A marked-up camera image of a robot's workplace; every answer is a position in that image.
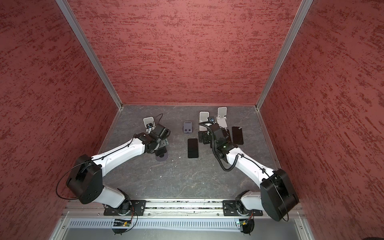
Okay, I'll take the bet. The black phone table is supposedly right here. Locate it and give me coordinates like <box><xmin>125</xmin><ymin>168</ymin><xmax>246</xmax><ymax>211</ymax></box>
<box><xmin>155</xmin><ymin>147</ymin><xmax>167</xmax><ymax>158</ymax></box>

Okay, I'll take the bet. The white stand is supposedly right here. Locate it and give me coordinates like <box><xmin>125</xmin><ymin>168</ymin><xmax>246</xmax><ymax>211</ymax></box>
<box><xmin>143</xmin><ymin>117</ymin><xmax>156</xmax><ymax>128</ymax></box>
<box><xmin>199</xmin><ymin>112</ymin><xmax>210</xmax><ymax>131</ymax></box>
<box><xmin>217</xmin><ymin>107</ymin><xmax>228</xmax><ymax>129</ymax></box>

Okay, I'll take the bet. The black phone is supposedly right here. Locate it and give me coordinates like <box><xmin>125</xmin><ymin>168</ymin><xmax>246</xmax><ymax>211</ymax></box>
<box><xmin>188</xmin><ymin>139</ymin><xmax>199</xmax><ymax>159</ymax></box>
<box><xmin>232</xmin><ymin>127</ymin><xmax>244</xmax><ymax>145</ymax></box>

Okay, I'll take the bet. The grey purple folding stand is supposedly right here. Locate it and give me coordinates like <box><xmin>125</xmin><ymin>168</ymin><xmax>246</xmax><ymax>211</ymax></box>
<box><xmin>183</xmin><ymin>121</ymin><xmax>193</xmax><ymax>134</ymax></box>

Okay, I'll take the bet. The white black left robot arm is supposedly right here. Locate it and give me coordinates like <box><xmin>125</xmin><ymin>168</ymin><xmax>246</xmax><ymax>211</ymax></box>
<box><xmin>66</xmin><ymin>124</ymin><xmax>171</xmax><ymax>216</ymax></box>

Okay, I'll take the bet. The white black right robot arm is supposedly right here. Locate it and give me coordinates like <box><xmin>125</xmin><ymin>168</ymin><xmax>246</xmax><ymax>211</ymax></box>
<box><xmin>199</xmin><ymin>122</ymin><xmax>300</xmax><ymax>222</ymax></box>

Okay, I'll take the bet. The right small circuit board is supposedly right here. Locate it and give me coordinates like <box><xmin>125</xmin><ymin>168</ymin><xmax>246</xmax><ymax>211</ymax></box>
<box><xmin>238</xmin><ymin>220</ymin><xmax>255</xmax><ymax>228</ymax></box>

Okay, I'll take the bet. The small circuit board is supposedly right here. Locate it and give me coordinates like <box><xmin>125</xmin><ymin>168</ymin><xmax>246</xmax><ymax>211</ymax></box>
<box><xmin>238</xmin><ymin>220</ymin><xmax>255</xmax><ymax>228</ymax></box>
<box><xmin>113</xmin><ymin>219</ymin><xmax>132</xmax><ymax>228</ymax></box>

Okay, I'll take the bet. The left small circuit board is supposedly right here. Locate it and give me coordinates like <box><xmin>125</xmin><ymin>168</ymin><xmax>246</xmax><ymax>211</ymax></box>
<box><xmin>113</xmin><ymin>219</ymin><xmax>132</xmax><ymax>228</ymax></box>

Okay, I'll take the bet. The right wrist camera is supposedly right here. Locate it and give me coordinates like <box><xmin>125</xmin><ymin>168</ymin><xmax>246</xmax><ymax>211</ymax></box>
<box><xmin>208</xmin><ymin>116</ymin><xmax>216</xmax><ymax>124</ymax></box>

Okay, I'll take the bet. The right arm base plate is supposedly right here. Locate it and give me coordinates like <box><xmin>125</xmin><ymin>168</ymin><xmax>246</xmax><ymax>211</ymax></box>
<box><xmin>222</xmin><ymin>200</ymin><xmax>263</xmax><ymax>218</ymax></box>

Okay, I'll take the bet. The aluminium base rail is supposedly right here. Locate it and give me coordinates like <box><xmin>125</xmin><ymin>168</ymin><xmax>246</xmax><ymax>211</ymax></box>
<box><xmin>62</xmin><ymin>198</ymin><xmax>305</xmax><ymax>219</ymax></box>

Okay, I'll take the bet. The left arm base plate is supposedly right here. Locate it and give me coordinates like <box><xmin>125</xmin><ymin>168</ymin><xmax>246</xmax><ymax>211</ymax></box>
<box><xmin>104</xmin><ymin>200</ymin><xmax>147</xmax><ymax>218</ymax></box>

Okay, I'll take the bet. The white slotted cable duct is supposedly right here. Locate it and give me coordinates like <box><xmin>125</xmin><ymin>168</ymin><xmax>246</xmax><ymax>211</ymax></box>
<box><xmin>68</xmin><ymin>218</ymin><xmax>240</xmax><ymax>232</ymax></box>

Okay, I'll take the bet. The aluminium corner post left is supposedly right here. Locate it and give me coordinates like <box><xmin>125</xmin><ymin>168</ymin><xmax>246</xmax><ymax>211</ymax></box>
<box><xmin>56</xmin><ymin>0</ymin><xmax>124</xmax><ymax>111</ymax></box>

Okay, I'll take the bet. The aluminium corner post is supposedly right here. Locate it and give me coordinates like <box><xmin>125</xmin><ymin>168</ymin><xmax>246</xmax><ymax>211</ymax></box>
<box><xmin>56</xmin><ymin>0</ymin><xmax>124</xmax><ymax>111</ymax></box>
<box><xmin>256</xmin><ymin>0</ymin><xmax>313</xmax><ymax>111</ymax></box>

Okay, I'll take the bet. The aluminium corner post right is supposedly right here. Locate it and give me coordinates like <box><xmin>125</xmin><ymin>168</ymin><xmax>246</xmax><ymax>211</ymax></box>
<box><xmin>256</xmin><ymin>0</ymin><xmax>313</xmax><ymax>111</ymax></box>

